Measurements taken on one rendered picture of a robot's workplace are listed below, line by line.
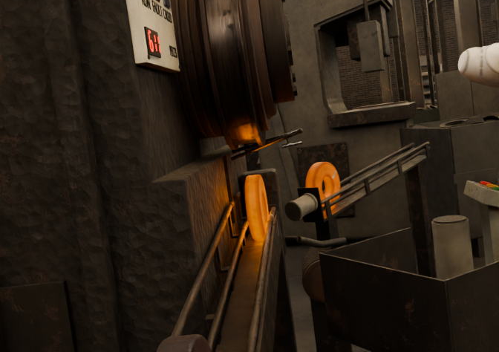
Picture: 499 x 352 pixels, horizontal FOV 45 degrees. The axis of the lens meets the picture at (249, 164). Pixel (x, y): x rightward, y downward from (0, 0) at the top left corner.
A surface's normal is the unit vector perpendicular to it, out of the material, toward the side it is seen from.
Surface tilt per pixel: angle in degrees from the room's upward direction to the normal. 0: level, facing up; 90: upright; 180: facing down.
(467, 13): 90
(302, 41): 90
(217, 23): 82
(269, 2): 62
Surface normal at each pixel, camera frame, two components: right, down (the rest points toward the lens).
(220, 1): -0.13, -0.23
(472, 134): 0.17, 0.06
